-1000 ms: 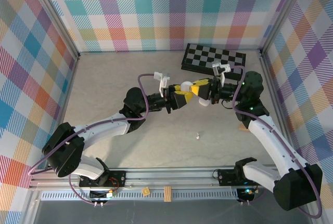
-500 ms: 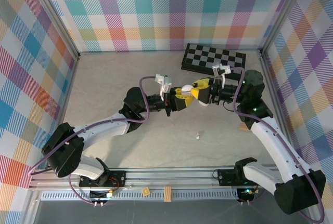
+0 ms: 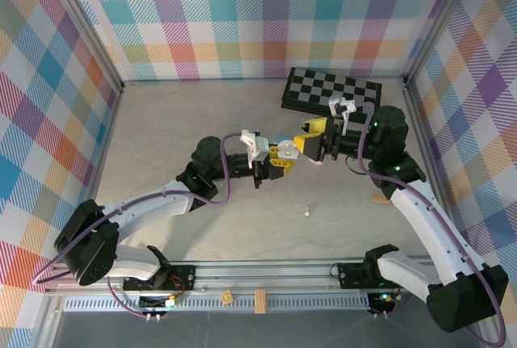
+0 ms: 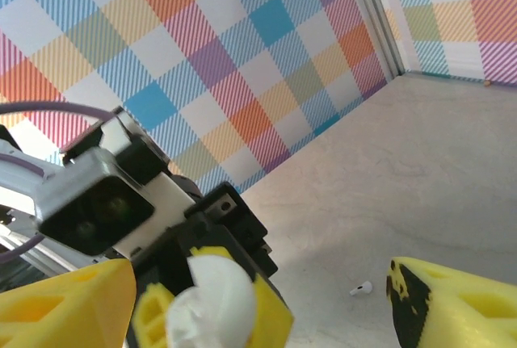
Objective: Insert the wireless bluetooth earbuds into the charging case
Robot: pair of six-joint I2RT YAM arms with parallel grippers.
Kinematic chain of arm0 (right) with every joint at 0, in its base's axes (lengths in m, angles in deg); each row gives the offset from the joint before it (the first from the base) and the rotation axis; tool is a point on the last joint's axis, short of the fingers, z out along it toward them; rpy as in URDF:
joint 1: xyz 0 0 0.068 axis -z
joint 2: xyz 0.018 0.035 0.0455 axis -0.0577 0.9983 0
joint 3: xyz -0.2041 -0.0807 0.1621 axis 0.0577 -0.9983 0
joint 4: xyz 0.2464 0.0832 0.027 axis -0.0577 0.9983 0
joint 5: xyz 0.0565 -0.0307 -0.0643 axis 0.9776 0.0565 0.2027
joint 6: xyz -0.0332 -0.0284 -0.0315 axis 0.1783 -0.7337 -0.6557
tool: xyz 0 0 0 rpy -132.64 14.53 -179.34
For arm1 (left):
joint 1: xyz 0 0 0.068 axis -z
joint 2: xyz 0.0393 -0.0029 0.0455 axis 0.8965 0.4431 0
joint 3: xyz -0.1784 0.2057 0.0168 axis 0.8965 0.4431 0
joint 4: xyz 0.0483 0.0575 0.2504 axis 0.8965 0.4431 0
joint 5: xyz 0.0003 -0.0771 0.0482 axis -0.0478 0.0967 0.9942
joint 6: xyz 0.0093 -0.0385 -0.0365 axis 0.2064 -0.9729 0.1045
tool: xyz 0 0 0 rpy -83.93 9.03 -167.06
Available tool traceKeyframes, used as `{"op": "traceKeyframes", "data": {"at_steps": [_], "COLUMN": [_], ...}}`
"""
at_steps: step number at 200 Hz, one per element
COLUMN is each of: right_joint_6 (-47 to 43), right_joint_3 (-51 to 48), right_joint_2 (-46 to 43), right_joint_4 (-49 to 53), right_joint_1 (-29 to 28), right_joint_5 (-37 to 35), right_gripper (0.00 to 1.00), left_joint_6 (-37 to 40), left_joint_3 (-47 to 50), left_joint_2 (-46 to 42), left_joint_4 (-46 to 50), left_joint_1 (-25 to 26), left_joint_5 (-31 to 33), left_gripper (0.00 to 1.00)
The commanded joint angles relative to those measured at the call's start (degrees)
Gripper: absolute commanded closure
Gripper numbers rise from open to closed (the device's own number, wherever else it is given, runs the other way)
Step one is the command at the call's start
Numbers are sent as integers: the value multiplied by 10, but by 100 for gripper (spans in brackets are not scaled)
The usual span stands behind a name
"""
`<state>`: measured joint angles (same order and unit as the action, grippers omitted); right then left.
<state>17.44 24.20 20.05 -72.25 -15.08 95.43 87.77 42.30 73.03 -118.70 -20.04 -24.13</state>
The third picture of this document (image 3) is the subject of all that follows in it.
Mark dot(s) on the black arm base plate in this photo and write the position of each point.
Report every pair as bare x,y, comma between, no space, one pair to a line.
351,275
183,273

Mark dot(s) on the flat wooden block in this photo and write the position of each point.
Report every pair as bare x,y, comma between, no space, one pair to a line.
381,199

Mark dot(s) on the aluminium frame post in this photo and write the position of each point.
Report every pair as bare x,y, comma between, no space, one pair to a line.
86,21
439,21

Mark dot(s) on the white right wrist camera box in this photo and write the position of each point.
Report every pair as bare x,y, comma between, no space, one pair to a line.
342,106

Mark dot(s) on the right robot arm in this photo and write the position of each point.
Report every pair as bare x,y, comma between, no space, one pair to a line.
464,307

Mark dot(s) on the light blue charging case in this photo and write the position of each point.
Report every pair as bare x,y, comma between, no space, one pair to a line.
281,139

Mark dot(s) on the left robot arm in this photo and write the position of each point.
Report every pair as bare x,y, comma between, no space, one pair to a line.
89,251

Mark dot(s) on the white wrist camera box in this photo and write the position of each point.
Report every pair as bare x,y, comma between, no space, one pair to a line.
342,106
255,146

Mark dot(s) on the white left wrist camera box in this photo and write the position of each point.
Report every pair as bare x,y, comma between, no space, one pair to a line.
255,146

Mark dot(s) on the aluminium side rail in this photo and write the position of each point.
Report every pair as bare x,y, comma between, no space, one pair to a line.
112,122
422,130

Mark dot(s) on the wide aluminium base rail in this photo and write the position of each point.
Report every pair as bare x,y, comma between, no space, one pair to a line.
262,277

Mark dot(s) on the small yellow letter block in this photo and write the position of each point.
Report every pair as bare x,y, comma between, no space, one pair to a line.
227,297

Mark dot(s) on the tall wooden block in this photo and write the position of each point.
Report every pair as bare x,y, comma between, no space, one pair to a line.
261,301

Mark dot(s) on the black controller board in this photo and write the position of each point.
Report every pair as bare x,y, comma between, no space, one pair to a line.
381,303
153,303

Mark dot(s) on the black grey folded chessboard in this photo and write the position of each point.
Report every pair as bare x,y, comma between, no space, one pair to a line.
315,85

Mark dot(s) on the white earbud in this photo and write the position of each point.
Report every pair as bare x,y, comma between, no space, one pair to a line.
307,212

